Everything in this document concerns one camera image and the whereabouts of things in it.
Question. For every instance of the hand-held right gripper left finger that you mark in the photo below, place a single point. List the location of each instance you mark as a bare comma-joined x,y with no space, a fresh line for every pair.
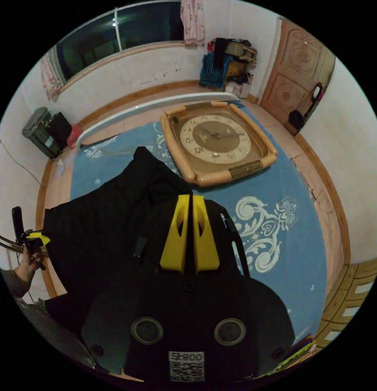
174,244

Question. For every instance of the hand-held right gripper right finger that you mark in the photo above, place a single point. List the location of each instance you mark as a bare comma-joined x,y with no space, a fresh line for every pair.
206,247

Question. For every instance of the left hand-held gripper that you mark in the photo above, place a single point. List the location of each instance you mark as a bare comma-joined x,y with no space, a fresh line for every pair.
32,243

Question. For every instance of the black pants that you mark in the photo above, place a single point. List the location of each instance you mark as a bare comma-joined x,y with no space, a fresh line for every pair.
100,220

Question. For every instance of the person's left forearm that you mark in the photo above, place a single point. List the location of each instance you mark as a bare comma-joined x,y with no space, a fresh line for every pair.
13,284

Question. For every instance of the person's left hand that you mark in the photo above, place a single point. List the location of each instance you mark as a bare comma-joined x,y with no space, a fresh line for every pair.
27,265

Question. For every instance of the bed with blue printed sheet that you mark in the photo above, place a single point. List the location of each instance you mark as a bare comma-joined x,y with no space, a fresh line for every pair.
283,189

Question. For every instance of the person's body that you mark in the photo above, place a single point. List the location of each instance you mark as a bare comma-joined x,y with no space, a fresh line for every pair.
57,336

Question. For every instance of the grey box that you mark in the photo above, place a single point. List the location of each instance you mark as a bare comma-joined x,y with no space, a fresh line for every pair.
39,131

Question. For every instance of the black case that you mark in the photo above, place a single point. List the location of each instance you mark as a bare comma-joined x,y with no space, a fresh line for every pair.
59,128

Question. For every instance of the wooden cupboard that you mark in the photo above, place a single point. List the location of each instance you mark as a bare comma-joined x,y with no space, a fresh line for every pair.
350,299

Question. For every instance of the black bag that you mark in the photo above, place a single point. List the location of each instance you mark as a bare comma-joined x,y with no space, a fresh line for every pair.
297,119

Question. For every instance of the pink flowered curtain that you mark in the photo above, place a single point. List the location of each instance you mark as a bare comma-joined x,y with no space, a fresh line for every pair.
51,79
193,23

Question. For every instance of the shelf heaped with clothes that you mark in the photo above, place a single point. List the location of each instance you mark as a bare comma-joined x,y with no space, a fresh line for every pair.
226,65

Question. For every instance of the carved wooden door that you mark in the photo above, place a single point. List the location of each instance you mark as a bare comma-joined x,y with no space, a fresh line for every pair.
293,70

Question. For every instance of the window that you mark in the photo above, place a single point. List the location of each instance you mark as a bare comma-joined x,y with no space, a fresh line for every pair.
121,33

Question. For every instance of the large square beige wall clock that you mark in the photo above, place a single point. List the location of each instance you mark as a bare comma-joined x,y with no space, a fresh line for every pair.
213,143

